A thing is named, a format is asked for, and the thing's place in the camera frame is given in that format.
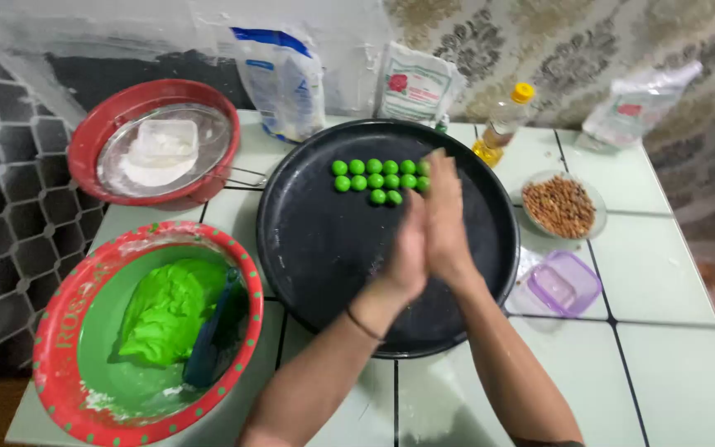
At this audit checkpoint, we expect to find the clear container with purple lid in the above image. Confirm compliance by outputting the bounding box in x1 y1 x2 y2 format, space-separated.
509 250 603 319

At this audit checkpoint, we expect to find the heap of white flour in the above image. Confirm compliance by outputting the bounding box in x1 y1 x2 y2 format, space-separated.
118 133 200 188

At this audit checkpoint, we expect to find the group of green dough balls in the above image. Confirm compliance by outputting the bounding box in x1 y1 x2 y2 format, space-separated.
331 158 432 207

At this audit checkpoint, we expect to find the heap of brown peanuts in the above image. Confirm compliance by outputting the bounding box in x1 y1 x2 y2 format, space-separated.
523 175 597 239

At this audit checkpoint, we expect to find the blue and white flour bag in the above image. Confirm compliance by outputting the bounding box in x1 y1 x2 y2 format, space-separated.
230 26 327 145

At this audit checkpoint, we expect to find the person's right hand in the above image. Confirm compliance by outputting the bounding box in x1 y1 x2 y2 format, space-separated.
422 148 482 291

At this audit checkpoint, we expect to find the metal sieve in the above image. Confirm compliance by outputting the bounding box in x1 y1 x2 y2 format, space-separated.
96 102 269 199

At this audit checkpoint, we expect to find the black round tray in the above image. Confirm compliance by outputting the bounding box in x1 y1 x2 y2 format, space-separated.
256 118 521 360

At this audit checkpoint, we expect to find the clear square plastic container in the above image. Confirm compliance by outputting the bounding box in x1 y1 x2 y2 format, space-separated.
129 118 201 167

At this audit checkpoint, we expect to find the plain red plastic bowl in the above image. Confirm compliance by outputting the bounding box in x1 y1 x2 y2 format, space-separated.
67 78 242 207

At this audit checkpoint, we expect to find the clear plastic bag red label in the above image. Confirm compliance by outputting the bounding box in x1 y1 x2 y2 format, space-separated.
576 60 704 153

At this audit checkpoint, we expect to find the lump of green dough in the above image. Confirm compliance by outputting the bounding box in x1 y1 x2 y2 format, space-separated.
111 257 229 368

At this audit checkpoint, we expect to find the clear glass bowl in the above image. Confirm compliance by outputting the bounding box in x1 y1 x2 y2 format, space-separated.
520 169 608 241

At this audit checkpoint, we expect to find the dark blue plastic scraper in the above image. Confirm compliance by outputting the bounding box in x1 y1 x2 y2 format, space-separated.
182 267 248 389

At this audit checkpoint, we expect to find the oil bottle with yellow cap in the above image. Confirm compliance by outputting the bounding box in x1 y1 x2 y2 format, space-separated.
472 82 536 168

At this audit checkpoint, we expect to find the red dotted bowl green inside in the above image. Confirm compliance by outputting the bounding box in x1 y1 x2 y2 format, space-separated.
32 220 264 447

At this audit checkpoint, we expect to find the white bag with rose print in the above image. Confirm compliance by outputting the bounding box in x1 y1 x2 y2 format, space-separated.
375 41 467 125

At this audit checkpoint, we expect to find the black wrist band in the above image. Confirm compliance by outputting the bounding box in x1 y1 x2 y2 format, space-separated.
344 307 387 344

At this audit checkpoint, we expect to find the person's left hand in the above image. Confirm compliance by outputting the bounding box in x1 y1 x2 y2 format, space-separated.
365 189 430 314

